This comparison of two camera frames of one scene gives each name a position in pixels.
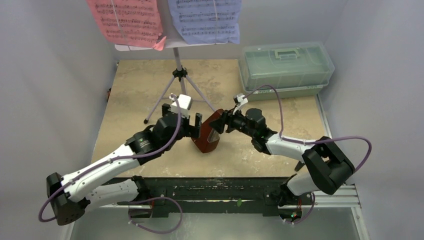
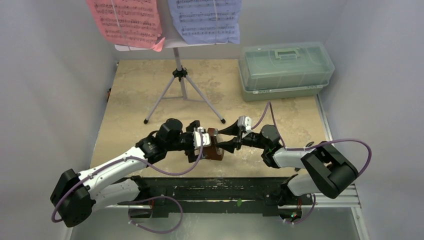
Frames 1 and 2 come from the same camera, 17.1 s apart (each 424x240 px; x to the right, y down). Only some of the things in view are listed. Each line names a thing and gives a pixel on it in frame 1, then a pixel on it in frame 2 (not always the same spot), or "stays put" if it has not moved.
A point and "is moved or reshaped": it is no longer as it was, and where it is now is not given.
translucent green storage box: (296, 68) stays put
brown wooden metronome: (209, 137) is moved or reshaped
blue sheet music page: (204, 22) stays put
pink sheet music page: (133, 23) stays put
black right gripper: (227, 120) -> (239, 136)
